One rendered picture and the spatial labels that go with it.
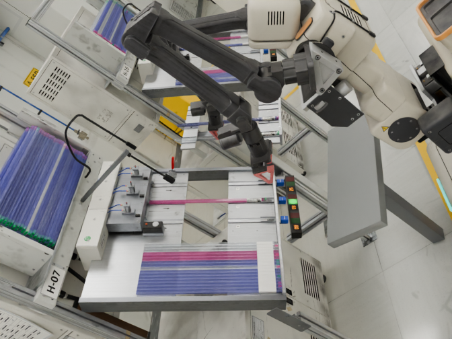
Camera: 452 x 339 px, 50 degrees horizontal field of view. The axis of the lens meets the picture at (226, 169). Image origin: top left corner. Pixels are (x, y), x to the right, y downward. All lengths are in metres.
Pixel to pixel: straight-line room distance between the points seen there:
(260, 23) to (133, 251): 0.97
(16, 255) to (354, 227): 1.18
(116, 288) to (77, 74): 1.47
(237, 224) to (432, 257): 0.91
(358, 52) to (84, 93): 1.83
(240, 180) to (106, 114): 1.17
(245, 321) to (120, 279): 0.53
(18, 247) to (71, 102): 1.40
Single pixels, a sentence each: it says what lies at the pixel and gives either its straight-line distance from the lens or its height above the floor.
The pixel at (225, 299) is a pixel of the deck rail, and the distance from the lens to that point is 1.69.
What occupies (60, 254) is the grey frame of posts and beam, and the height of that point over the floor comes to 1.35.
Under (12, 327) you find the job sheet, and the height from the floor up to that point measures 1.35.
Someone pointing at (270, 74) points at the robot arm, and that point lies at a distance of 1.34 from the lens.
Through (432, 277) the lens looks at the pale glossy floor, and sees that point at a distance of 2.30.
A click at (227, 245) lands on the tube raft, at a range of 1.84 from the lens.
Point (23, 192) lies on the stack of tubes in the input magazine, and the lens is 1.89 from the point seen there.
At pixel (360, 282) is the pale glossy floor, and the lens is 2.53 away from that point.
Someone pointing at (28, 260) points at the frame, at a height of 1.44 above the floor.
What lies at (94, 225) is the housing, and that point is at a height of 1.28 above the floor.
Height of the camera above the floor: 1.76
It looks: 24 degrees down
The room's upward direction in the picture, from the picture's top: 57 degrees counter-clockwise
